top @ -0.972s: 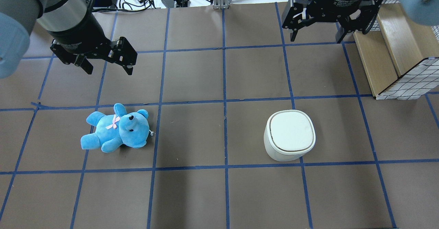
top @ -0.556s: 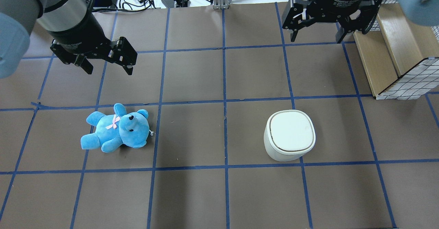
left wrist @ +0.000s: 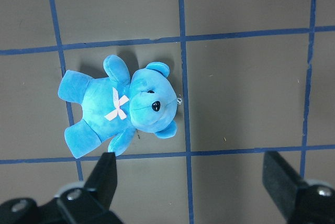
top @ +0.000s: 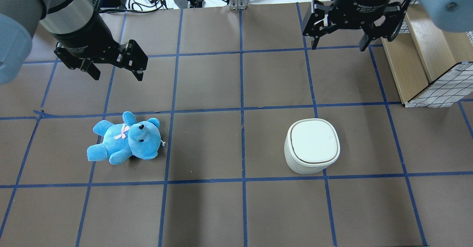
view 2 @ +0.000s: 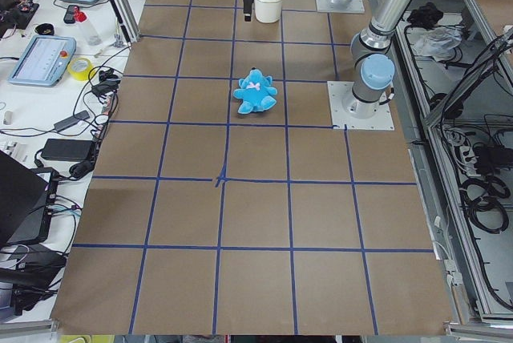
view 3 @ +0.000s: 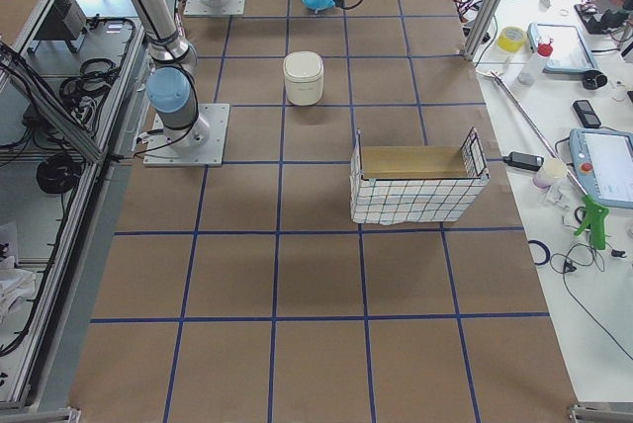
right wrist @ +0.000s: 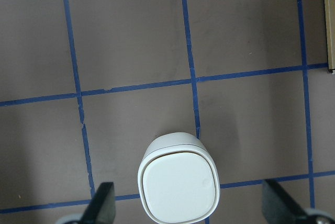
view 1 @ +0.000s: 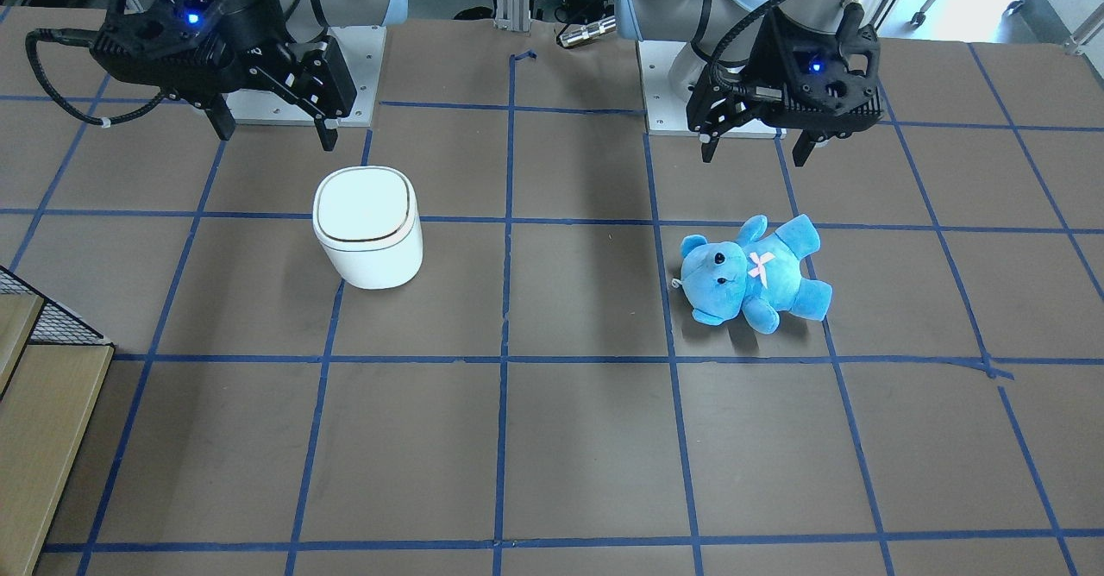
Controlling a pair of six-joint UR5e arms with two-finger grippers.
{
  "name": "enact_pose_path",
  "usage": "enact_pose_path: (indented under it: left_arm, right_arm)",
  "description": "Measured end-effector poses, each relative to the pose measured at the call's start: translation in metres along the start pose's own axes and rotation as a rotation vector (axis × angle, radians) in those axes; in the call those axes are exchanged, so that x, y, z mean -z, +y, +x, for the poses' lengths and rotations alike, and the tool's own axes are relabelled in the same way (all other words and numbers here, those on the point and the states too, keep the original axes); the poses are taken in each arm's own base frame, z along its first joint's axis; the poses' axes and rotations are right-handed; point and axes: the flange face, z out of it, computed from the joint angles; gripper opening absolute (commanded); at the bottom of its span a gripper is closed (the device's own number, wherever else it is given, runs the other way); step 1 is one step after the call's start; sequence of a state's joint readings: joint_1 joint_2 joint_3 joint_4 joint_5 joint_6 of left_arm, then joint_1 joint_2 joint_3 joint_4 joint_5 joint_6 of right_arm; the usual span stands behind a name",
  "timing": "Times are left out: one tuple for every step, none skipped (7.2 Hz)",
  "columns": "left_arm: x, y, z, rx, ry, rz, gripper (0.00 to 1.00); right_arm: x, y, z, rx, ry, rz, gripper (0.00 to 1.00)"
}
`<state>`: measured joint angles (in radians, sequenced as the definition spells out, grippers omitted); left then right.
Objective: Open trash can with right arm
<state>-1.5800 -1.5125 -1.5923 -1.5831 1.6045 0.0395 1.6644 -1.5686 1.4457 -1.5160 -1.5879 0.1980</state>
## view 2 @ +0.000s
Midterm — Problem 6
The white trash can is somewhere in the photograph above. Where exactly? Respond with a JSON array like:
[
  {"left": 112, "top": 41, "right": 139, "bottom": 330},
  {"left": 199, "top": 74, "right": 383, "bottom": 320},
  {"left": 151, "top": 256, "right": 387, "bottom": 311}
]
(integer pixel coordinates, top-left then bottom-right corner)
[{"left": 255, "top": 0, "right": 283, "bottom": 23}]

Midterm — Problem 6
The blue teddy bear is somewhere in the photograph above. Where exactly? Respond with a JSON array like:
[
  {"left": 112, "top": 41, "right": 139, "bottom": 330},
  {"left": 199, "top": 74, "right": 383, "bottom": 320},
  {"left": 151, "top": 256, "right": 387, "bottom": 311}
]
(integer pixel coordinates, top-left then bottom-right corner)
[{"left": 233, "top": 67, "right": 277, "bottom": 115}]

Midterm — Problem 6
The clear red-capped bottle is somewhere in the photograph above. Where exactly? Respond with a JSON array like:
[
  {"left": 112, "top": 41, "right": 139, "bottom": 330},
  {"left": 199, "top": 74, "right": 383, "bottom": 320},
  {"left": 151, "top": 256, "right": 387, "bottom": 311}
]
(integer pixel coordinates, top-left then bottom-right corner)
[{"left": 74, "top": 6, "right": 102, "bottom": 46}]

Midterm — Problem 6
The black phone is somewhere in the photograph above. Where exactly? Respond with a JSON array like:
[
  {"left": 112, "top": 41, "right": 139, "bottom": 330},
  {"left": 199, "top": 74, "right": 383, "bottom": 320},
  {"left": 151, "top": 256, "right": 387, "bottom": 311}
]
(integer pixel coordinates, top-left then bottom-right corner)
[{"left": 63, "top": 4, "right": 80, "bottom": 25}]

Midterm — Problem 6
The yellow tape roll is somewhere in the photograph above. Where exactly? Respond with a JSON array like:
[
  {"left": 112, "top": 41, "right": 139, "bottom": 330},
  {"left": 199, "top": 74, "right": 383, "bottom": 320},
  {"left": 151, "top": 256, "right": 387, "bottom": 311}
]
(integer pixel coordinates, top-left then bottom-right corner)
[{"left": 67, "top": 57, "right": 96, "bottom": 81}]

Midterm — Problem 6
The black small dongle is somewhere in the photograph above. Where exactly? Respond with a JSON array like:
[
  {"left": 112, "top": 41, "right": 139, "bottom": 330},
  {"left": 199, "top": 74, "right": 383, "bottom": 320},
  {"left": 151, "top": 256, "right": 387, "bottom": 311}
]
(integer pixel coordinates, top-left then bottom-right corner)
[{"left": 54, "top": 110, "right": 90, "bottom": 133}]

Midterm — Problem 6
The near teach pendant tablet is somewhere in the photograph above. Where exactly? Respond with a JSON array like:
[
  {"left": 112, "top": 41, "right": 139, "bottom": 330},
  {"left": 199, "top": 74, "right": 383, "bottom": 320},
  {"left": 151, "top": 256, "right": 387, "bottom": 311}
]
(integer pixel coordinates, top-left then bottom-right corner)
[{"left": 7, "top": 35, "right": 76, "bottom": 87}]

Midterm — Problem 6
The black laptop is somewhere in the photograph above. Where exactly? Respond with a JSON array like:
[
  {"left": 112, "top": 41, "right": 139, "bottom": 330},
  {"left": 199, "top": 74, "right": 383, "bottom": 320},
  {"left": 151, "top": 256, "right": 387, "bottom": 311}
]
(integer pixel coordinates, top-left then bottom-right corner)
[{"left": 1, "top": 152, "right": 58, "bottom": 247}]

